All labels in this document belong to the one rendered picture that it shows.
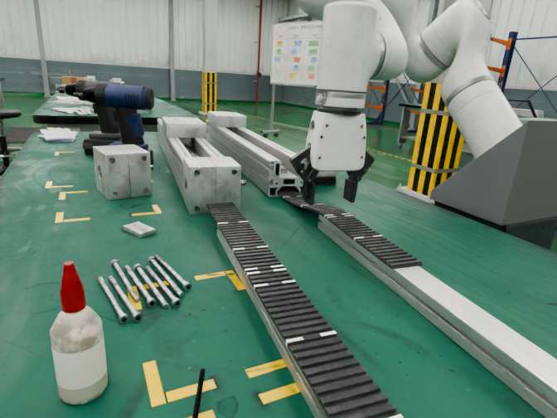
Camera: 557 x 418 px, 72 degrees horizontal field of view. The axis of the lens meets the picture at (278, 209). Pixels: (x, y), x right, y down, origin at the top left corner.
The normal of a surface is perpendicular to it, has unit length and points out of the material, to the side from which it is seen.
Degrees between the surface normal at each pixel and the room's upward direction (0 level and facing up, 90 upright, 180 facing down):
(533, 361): 0
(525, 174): 90
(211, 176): 90
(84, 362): 90
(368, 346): 0
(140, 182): 90
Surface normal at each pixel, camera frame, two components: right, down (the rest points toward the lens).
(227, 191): 0.35, 0.32
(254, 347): 0.07, -0.95
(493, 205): -0.89, 0.09
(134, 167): 0.61, 0.29
